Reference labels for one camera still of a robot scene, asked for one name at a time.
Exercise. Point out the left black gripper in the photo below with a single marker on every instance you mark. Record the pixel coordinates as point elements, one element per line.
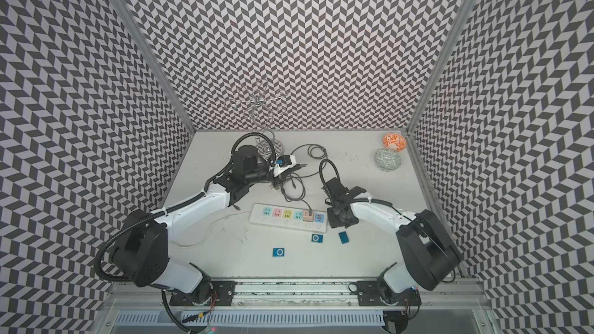
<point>283,178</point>

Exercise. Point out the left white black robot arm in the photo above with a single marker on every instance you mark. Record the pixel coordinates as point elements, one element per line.
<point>139,252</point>

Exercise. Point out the white colourful power strip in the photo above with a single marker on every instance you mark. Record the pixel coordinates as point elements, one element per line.
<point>287,218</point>

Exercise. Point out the blue mp3 player middle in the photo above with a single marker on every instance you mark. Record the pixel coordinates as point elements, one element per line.
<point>317,238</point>

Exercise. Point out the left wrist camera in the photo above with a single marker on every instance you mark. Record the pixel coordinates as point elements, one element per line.
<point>284,165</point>

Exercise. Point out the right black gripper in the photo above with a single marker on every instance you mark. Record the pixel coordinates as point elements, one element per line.
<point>335,223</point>

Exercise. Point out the green patterned bowl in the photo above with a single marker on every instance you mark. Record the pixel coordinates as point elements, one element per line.
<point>387,160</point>

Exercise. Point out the chrome wire cup stand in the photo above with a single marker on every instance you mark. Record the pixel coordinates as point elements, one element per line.
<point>259,100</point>

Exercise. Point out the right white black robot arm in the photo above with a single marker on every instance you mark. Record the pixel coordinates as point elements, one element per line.
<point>430,255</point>

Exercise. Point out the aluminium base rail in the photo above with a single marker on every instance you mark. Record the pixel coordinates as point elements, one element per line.
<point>339,294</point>

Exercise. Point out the orange patterned bowl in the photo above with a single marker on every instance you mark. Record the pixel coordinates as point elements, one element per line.
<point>394,142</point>

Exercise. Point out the teal mp3 player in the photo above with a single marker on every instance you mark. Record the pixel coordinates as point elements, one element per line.
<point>344,239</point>

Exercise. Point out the pink charger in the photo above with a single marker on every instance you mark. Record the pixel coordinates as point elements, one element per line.
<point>308,216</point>

